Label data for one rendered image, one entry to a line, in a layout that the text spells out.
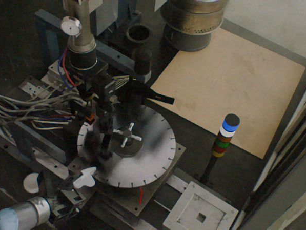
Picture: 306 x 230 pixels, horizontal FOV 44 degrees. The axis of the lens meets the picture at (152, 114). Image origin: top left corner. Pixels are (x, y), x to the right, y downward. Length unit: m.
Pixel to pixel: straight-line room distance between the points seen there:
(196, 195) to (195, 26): 0.76
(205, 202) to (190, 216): 0.07
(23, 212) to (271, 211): 0.64
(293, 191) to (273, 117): 1.12
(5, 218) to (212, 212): 0.62
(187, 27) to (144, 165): 0.71
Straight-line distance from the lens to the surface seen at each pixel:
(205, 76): 1.75
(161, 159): 1.25
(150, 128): 1.30
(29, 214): 1.06
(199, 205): 1.26
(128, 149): 1.24
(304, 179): 0.57
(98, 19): 1.15
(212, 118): 1.61
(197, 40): 1.79
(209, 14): 1.65
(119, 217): 1.36
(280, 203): 0.64
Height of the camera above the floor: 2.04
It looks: 55 degrees down
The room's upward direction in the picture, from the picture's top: 9 degrees clockwise
